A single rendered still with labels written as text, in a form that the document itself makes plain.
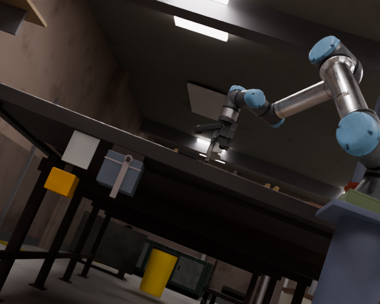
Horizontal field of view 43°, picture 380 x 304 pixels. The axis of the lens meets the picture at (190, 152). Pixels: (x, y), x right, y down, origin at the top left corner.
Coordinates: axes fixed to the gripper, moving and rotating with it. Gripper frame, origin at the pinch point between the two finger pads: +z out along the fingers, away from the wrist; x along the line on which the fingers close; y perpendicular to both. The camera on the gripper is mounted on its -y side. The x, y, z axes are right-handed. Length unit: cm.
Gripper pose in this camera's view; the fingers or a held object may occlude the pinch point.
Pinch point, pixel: (204, 161)
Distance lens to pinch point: 201.8
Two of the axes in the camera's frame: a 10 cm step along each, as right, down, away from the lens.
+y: 9.3, 3.6, -0.8
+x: 0.0, 2.3, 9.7
